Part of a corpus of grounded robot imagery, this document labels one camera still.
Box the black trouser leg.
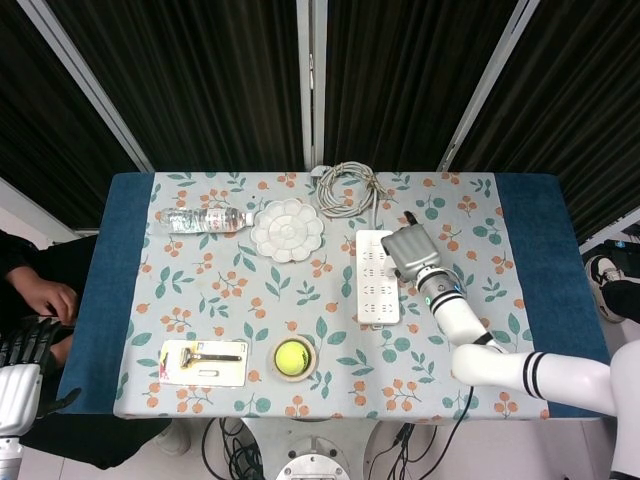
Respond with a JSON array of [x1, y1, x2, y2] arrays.
[[602, 279, 640, 324]]

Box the black pleated curtain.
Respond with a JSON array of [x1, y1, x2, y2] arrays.
[[324, 0, 522, 172], [44, 0, 307, 172], [449, 0, 640, 246], [0, 0, 146, 234]]

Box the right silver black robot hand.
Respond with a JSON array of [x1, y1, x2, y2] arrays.
[[380, 211, 442, 284]]

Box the beige tape roll ring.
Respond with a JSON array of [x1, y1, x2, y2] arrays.
[[268, 333, 321, 384]]

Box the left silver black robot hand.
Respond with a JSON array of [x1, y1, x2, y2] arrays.
[[0, 317, 82, 437]]

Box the person in black clothes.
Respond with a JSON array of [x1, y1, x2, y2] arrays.
[[0, 229, 174, 471]]

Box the floral patterned tablecloth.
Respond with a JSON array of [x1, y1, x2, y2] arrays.
[[113, 171, 551, 420]]

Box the yellow tennis ball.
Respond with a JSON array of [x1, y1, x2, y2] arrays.
[[274, 339, 312, 376]]

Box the black floor cable bundle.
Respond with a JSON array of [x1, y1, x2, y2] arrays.
[[202, 417, 276, 480], [369, 423, 437, 480]]

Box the black and white sneaker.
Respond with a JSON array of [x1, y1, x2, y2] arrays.
[[584, 254, 626, 322]]

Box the white power strip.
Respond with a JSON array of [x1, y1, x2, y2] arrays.
[[354, 228, 403, 330]]

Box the white flower paint palette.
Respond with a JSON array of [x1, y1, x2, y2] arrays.
[[249, 198, 325, 264]]

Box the clear plastic water bottle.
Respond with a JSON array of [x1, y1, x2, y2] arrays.
[[153, 206, 255, 235]]

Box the black device with blue light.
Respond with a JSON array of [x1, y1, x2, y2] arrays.
[[602, 238, 640, 266]]

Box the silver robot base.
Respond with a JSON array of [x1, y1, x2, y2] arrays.
[[239, 417, 386, 480]]

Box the coiled grey power cable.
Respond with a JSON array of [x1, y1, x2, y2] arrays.
[[310, 160, 394, 232]]

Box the blue table cover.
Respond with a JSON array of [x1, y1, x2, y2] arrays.
[[53, 171, 626, 420]]

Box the razor in blister pack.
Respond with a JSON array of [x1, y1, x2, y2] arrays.
[[158, 339, 250, 388]]

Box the white frame post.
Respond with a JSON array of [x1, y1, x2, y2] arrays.
[[295, 0, 329, 171], [19, 0, 154, 174], [437, 0, 541, 172]]

